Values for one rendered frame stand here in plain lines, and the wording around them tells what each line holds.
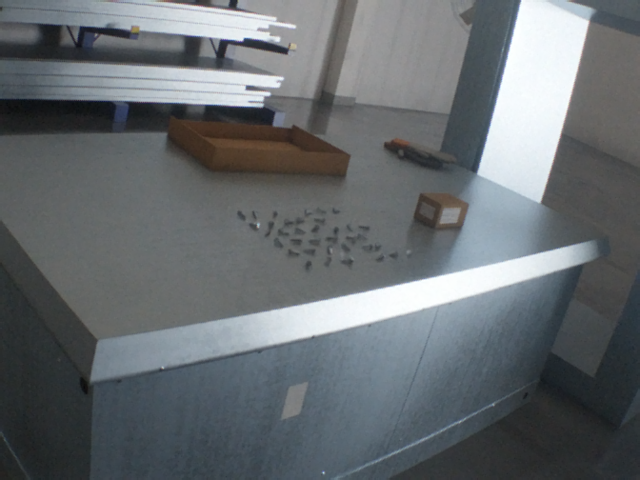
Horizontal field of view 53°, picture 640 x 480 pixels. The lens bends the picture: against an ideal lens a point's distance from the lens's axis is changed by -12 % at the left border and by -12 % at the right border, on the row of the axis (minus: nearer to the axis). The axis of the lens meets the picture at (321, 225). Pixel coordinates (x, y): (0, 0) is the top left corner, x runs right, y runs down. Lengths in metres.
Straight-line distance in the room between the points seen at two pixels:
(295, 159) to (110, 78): 3.17
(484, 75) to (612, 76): 8.38
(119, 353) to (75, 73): 4.00
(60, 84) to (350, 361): 3.70
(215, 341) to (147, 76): 4.15
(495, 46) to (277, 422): 1.83
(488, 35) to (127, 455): 2.15
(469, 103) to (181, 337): 2.00
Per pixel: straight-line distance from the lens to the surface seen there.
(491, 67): 2.77
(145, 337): 0.98
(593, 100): 11.21
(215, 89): 5.40
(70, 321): 1.01
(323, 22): 7.33
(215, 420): 1.25
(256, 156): 1.81
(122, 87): 5.01
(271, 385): 1.29
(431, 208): 1.74
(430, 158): 2.47
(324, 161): 1.93
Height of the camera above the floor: 1.14
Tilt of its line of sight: 18 degrees down
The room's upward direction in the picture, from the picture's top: 14 degrees clockwise
